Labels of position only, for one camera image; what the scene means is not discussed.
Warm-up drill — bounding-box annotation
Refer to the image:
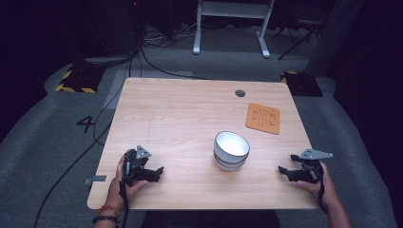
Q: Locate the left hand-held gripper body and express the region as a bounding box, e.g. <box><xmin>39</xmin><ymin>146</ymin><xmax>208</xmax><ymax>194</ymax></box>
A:
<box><xmin>122</xmin><ymin>144</ymin><xmax>153</xmax><ymax>188</ymax></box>

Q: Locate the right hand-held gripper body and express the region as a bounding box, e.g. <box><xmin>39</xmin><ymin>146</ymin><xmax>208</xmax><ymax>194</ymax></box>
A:
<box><xmin>297</xmin><ymin>148</ymin><xmax>335</xmax><ymax>185</ymax></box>

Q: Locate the person's right hand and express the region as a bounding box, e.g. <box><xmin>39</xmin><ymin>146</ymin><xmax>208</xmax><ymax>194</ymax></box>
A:
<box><xmin>297</xmin><ymin>161</ymin><xmax>339</xmax><ymax>208</ymax></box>

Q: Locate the person's left hand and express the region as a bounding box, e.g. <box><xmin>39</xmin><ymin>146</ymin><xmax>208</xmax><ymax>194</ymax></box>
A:
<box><xmin>105</xmin><ymin>154</ymin><xmax>148</xmax><ymax>213</ymax></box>

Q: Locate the grey tape strip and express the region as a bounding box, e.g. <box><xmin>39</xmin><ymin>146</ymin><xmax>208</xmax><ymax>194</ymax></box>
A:
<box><xmin>83</xmin><ymin>175</ymin><xmax>108</xmax><ymax>186</ymax></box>

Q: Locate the orange square mat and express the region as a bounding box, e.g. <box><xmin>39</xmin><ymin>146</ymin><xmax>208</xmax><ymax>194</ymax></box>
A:
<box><xmin>245</xmin><ymin>102</ymin><xmax>282</xmax><ymax>136</ymax></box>

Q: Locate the white bowl with dark rim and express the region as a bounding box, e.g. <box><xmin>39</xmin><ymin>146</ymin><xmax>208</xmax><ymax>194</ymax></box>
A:
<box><xmin>213</xmin><ymin>130</ymin><xmax>251</xmax><ymax>165</ymax></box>
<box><xmin>214</xmin><ymin>156</ymin><xmax>248</xmax><ymax>173</ymax></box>

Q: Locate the grey round stand base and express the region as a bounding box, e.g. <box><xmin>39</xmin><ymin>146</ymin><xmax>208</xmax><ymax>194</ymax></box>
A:
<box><xmin>83</xmin><ymin>54</ymin><xmax>136</xmax><ymax>68</ymax></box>

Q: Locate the grey curtain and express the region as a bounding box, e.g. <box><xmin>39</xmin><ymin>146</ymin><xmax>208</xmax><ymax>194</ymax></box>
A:
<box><xmin>304</xmin><ymin>0</ymin><xmax>366</xmax><ymax>78</ymax></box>

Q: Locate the black tripod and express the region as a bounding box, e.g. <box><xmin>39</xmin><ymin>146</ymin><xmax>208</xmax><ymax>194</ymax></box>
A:
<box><xmin>272</xmin><ymin>18</ymin><xmax>321</xmax><ymax>61</ymax></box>

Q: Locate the black gripper strap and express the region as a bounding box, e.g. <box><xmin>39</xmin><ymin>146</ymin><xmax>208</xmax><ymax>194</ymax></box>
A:
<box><xmin>118</xmin><ymin>180</ymin><xmax>130</xmax><ymax>228</ymax></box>
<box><xmin>317</xmin><ymin>181</ymin><xmax>328</xmax><ymax>214</ymax></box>

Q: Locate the red string bracelet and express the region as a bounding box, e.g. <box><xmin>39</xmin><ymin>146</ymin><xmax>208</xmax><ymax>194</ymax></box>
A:
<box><xmin>96</xmin><ymin>204</ymin><xmax>122</xmax><ymax>217</ymax></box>

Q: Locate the black bead bracelet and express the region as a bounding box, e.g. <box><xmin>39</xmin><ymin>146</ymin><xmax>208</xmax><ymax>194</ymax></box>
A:
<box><xmin>91</xmin><ymin>215</ymin><xmax>122</xmax><ymax>225</ymax></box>

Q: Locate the long black floor cable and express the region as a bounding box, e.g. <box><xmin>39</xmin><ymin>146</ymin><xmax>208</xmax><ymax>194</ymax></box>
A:
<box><xmin>32</xmin><ymin>56</ymin><xmax>134</xmax><ymax>228</ymax></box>

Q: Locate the black yellow striped base plate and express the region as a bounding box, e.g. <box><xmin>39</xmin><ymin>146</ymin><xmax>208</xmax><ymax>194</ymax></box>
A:
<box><xmin>54</xmin><ymin>65</ymin><xmax>106</xmax><ymax>94</ymax></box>
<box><xmin>279</xmin><ymin>70</ymin><xmax>324</xmax><ymax>98</ymax></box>

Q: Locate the white metal desk frame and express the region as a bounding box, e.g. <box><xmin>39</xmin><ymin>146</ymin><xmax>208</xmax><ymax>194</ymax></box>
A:
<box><xmin>192</xmin><ymin>0</ymin><xmax>277</xmax><ymax>59</ymax></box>

